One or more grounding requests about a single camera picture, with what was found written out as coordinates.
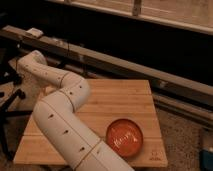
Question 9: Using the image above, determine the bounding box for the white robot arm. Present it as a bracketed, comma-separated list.
[18, 50, 134, 171]

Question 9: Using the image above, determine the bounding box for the orange ceramic bowl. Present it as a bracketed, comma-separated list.
[106, 119, 143, 158]

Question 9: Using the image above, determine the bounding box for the wooden board table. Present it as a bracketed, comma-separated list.
[13, 79, 168, 168]

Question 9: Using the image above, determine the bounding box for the long wooden beam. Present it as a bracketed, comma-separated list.
[0, 25, 213, 107]

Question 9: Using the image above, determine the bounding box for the small white box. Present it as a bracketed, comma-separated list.
[26, 28, 43, 38]

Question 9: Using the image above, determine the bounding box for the blue bin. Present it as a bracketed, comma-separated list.
[199, 129, 213, 171]

